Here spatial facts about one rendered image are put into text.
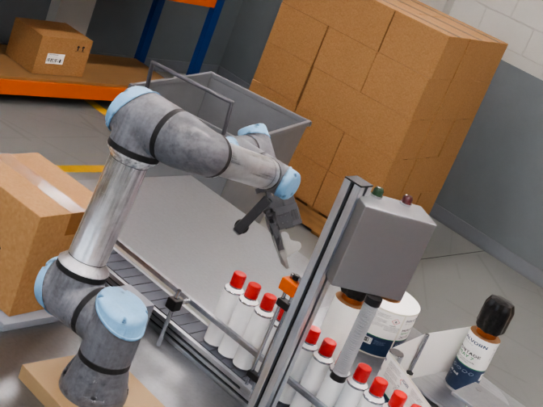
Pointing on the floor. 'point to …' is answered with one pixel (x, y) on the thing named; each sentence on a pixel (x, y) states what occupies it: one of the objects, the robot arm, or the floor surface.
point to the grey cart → (227, 123)
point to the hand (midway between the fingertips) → (283, 264)
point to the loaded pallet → (375, 94)
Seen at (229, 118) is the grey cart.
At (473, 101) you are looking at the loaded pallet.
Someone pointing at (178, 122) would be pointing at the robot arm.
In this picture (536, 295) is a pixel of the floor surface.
